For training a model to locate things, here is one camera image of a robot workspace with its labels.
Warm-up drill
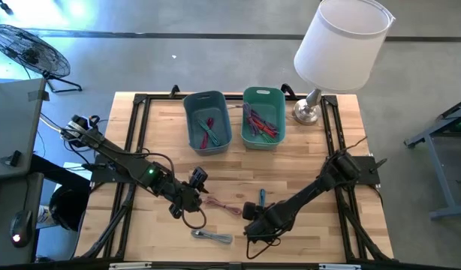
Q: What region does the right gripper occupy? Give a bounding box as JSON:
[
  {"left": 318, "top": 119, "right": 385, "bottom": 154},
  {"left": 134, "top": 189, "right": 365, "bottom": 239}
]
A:
[{"left": 243, "top": 200, "right": 292, "bottom": 245}]

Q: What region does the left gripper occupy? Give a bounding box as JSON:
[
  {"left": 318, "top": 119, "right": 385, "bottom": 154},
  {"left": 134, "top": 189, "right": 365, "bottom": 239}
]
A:
[{"left": 158, "top": 175, "right": 211, "bottom": 221}]

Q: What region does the pink USB cable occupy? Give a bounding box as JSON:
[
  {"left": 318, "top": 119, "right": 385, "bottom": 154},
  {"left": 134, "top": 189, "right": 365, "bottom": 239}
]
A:
[{"left": 204, "top": 196, "right": 243, "bottom": 217}]

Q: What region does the grey zigzag USB cable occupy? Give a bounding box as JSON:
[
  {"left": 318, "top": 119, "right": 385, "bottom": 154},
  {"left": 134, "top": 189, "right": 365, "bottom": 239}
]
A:
[{"left": 191, "top": 228, "right": 234, "bottom": 246}]

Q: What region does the blue-grey plastic bin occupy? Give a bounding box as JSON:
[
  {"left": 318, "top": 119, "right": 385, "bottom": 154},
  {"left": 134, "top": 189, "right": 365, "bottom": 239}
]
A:
[{"left": 182, "top": 90, "right": 233, "bottom": 157}]

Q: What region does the teal plastic bin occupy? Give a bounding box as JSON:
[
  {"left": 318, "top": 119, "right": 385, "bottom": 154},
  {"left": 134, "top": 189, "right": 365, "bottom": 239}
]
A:
[{"left": 240, "top": 86, "right": 288, "bottom": 151}]

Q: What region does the grey metal cart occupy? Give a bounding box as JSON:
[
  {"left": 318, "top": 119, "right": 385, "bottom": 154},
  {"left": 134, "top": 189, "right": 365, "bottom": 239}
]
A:
[{"left": 402, "top": 95, "right": 461, "bottom": 221}]

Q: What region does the black computer mouse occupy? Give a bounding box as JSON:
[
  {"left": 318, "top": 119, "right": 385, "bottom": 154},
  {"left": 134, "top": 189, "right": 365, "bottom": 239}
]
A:
[{"left": 8, "top": 209, "right": 33, "bottom": 248}]

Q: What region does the white shade silver lamp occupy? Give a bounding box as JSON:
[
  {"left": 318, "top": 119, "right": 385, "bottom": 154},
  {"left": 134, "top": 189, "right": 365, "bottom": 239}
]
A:
[{"left": 292, "top": 0, "right": 396, "bottom": 127}]

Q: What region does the small black desk device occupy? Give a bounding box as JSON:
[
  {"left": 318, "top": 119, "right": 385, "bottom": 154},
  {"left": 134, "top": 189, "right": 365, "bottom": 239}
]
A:
[{"left": 7, "top": 149, "right": 22, "bottom": 168}]

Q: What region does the grey tape strip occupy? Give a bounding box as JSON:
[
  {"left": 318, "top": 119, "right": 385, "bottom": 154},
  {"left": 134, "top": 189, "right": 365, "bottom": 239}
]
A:
[{"left": 27, "top": 89, "right": 50, "bottom": 102}]

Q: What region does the grey desk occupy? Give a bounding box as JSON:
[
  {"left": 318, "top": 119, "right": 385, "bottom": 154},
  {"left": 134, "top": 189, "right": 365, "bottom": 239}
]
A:
[
  {"left": 0, "top": 77, "right": 47, "bottom": 182},
  {"left": 0, "top": 172, "right": 44, "bottom": 267}
]

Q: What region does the black floor fan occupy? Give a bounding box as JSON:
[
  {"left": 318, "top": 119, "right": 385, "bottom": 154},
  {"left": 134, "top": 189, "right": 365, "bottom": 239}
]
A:
[{"left": 0, "top": 24, "right": 83, "bottom": 94}]

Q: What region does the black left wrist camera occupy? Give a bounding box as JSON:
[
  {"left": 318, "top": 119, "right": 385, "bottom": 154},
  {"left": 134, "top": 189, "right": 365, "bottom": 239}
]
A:
[{"left": 188, "top": 166, "right": 209, "bottom": 188}]

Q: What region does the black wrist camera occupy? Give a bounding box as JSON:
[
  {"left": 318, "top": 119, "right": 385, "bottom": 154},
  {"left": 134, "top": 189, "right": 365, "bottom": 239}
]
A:
[
  {"left": 188, "top": 166, "right": 209, "bottom": 188},
  {"left": 241, "top": 201, "right": 258, "bottom": 221}
]

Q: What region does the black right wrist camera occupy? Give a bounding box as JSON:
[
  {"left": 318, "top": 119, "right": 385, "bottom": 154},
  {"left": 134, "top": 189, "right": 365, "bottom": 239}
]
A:
[{"left": 241, "top": 201, "right": 258, "bottom": 221}]

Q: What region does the white table edge bracket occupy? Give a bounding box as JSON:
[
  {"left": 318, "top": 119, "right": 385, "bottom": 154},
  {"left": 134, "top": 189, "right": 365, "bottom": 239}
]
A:
[
  {"left": 318, "top": 263, "right": 363, "bottom": 270},
  {"left": 109, "top": 262, "right": 152, "bottom": 270}
]

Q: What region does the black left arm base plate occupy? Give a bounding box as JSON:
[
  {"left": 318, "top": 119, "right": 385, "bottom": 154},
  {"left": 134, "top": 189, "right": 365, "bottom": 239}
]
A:
[{"left": 90, "top": 153, "right": 141, "bottom": 185}]

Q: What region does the black aluminium table frame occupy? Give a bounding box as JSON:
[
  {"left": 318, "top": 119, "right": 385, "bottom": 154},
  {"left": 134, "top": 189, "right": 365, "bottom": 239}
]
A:
[{"left": 74, "top": 84, "right": 395, "bottom": 263}]

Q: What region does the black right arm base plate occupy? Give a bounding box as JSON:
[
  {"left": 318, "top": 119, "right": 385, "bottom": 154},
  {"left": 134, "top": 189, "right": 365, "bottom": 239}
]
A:
[{"left": 327, "top": 155, "right": 381, "bottom": 185}]

